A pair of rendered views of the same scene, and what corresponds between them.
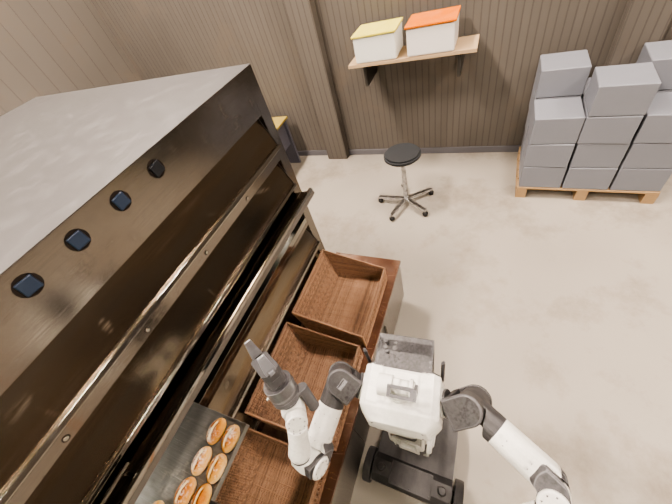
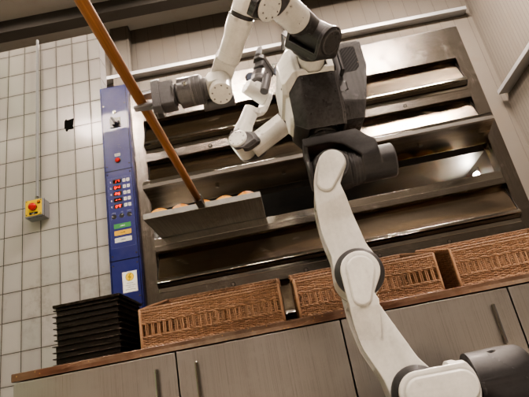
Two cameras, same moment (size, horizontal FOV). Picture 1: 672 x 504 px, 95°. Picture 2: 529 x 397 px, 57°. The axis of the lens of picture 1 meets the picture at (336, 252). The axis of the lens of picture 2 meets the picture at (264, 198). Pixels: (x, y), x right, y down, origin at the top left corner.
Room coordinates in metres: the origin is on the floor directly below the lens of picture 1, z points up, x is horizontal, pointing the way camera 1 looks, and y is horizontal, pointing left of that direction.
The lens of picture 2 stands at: (-0.67, -1.11, 0.34)
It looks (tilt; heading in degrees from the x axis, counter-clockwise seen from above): 22 degrees up; 56
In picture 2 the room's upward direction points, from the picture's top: 11 degrees counter-clockwise
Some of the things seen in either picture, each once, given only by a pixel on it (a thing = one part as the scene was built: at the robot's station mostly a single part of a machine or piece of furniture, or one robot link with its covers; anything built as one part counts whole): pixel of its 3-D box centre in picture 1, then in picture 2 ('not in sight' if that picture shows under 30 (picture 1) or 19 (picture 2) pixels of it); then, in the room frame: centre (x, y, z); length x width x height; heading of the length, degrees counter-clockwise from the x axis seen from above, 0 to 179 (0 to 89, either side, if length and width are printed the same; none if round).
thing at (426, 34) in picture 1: (432, 32); not in sight; (3.16, -1.56, 1.49); 0.45 x 0.37 x 0.25; 55
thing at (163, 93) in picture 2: not in sight; (173, 94); (-0.17, -0.02, 1.19); 0.12 x 0.10 x 0.13; 144
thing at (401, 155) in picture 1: (401, 179); not in sight; (2.69, -0.96, 0.35); 0.65 x 0.62 x 0.69; 144
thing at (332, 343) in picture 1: (309, 381); (356, 282); (0.76, 0.41, 0.72); 0.56 x 0.49 x 0.28; 146
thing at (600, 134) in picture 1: (595, 128); not in sight; (2.15, -2.68, 0.56); 1.12 x 0.75 x 1.11; 54
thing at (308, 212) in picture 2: (232, 340); (327, 210); (0.91, 0.66, 1.16); 1.80 x 0.06 x 0.04; 145
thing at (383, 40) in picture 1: (378, 41); not in sight; (3.46, -1.13, 1.49); 0.44 x 0.36 x 0.25; 55
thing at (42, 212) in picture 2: not in sight; (37, 209); (-0.35, 1.48, 1.46); 0.10 x 0.07 x 0.10; 145
